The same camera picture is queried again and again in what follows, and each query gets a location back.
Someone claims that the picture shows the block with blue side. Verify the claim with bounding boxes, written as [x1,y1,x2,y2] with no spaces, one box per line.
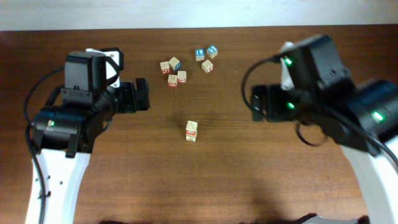
[169,57,180,71]

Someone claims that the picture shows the red bottom butterfly block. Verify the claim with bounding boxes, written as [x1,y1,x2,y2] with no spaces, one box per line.
[167,74,178,87]

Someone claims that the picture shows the small red edged block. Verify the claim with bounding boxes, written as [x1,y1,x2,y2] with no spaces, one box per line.
[177,71,187,83]

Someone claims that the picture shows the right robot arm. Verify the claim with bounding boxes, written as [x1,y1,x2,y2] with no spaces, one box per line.
[243,35,397,223]

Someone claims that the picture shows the block with red side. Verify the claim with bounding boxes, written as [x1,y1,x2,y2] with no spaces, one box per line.
[201,60,214,73]

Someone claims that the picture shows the blue number 5 block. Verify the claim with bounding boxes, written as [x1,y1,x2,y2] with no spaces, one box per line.
[206,45,218,58]

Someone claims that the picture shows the red sided number block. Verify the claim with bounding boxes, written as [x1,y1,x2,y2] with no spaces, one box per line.
[185,121,198,136]

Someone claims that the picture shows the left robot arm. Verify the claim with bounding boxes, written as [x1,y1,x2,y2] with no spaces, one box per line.
[25,47,150,223]

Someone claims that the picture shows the red C block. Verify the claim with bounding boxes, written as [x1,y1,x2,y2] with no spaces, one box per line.
[160,61,170,74]

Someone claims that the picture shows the blue letter L block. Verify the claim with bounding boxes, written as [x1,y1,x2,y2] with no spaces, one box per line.
[195,49,205,61]

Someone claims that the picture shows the green B block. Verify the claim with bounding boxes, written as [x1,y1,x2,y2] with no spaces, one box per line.
[186,134,197,142]

